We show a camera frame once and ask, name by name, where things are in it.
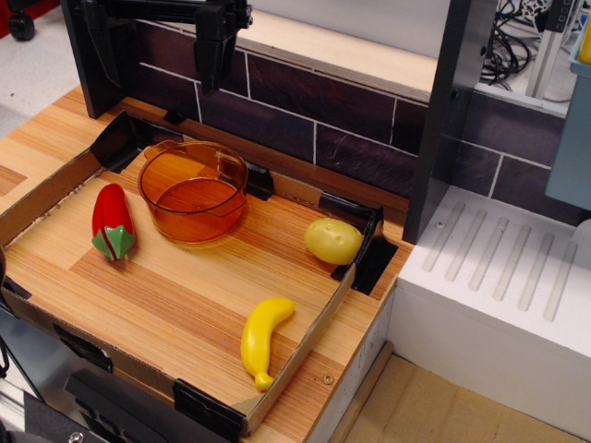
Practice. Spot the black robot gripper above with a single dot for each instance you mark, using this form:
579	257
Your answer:
113	33

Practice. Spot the yellow plastic toy banana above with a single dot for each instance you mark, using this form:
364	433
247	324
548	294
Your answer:
255	348

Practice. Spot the cardboard fence with black tape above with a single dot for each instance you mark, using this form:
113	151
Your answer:
158	332

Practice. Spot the orange transparent plastic pot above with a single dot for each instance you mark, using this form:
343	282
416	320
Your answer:
194	190

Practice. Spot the black caster wheel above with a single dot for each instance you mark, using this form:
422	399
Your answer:
21	27

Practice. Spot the red toy chili pepper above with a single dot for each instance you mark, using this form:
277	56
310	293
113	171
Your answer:
113	231

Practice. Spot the yellow toy potato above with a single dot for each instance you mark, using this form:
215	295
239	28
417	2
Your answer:
333	241

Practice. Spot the white toy sink drainboard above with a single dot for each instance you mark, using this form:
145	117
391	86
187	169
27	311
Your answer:
497	300

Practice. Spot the teal plastic bin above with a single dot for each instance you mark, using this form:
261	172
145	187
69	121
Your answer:
569	179

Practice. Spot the dark grey vertical post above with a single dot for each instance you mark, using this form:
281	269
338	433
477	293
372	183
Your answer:
462	52

